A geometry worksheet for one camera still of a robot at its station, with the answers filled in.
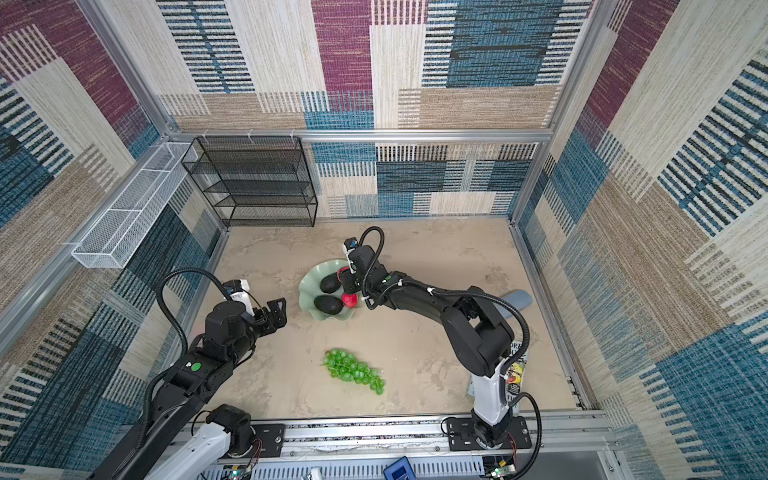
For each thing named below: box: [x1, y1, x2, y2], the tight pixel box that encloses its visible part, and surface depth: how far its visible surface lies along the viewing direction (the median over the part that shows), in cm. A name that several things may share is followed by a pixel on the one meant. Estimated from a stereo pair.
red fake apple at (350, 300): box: [341, 293, 359, 309], surface depth 96 cm
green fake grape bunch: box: [323, 348, 386, 395], surface depth 83 cm
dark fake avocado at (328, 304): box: [314, 295, 343, 315], surface depth 96 cm
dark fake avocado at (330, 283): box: [320, 272, 341, 294], surface depth 98 cm
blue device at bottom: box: [383, 456, 417, 480], surface depth 66 cm
